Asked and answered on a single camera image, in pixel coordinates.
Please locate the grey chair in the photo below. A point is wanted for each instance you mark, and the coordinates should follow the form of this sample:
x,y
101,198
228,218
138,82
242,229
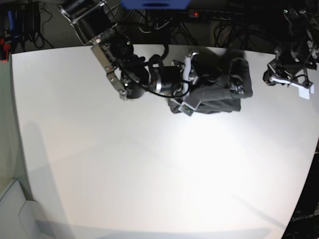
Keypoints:
x,y
19,218

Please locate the blue box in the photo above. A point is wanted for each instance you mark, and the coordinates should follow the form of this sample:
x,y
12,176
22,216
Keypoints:
x,y
155,4

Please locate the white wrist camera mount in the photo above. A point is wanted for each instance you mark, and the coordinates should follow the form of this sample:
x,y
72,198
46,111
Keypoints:
x,y
305,89
185,103

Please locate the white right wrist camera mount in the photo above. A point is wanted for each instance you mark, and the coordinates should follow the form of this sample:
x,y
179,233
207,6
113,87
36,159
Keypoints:
x,y
185,103

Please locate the black equipment with cables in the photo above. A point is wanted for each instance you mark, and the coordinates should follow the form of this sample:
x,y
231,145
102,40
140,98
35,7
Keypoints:
x,y
22,22

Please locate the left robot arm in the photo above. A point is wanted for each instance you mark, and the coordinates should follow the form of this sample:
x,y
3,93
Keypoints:
x,y
299,51

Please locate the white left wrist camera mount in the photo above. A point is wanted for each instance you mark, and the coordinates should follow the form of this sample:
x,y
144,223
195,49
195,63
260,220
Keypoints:
x,y
305,89

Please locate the black power strip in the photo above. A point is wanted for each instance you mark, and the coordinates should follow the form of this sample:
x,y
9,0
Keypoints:
x,y
209,15

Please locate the dark grey t-shirt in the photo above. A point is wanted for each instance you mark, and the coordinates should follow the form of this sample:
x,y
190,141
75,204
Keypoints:
x,y
222,81

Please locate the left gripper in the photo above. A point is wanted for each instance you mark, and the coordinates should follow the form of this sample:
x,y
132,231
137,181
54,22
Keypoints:
x,y
286,71

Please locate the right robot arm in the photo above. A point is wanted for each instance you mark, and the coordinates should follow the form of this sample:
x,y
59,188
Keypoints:
x,y
130,75

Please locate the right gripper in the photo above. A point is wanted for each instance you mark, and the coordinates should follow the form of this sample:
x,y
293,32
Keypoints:
x,y
189,77

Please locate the red clamp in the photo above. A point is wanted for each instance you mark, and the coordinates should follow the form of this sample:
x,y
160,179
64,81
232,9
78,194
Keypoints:
x,y
5,51

